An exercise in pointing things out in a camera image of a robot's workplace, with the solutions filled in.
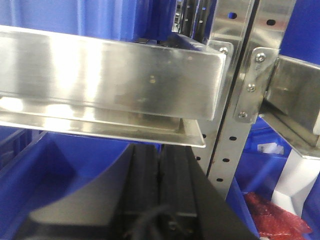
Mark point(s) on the right stainless steel shelf beam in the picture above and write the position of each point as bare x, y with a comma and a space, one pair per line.
291, 105

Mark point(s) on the perforated steel shelf upright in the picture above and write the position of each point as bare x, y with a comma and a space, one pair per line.
256, 29

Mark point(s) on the blue bin lower left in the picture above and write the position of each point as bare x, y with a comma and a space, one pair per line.
50, 168

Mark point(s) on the blue bin on upper shelf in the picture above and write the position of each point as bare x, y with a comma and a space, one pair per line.
122, 20

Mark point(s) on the white foam block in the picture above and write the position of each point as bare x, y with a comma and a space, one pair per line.
299, 174

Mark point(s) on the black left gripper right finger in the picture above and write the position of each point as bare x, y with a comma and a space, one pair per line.
196, 209

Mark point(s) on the stainless steel shelf beam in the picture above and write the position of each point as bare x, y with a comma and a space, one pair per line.
113, 89
291, 105

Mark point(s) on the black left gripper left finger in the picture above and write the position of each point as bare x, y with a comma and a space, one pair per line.
121, 203

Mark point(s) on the blue bin lower right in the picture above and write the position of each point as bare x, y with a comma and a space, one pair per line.
259, 173

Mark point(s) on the white label card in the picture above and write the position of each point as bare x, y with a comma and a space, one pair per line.
271, 148

